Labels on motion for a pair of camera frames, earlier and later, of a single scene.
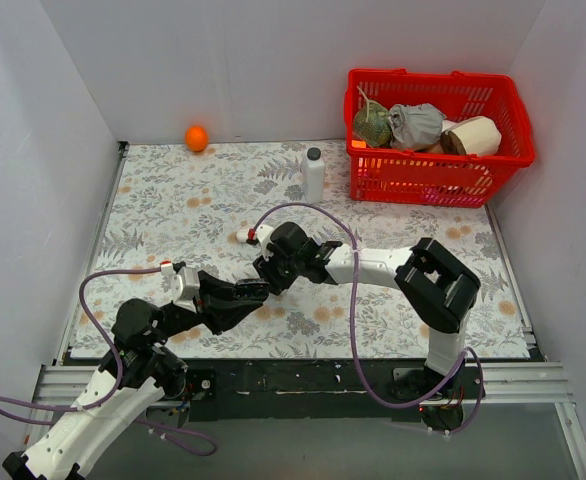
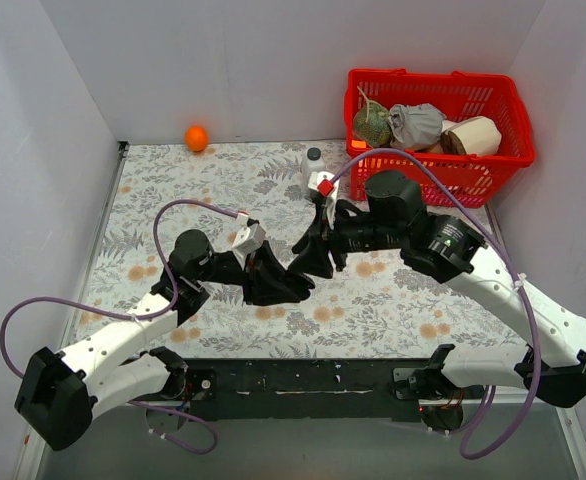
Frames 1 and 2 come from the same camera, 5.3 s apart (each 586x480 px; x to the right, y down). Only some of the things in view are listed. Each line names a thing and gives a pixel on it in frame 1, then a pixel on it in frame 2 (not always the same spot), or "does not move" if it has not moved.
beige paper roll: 478,135 does not move
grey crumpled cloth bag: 415,127 does not move
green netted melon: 372,123 does not move
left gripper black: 209,304 -> 251,276
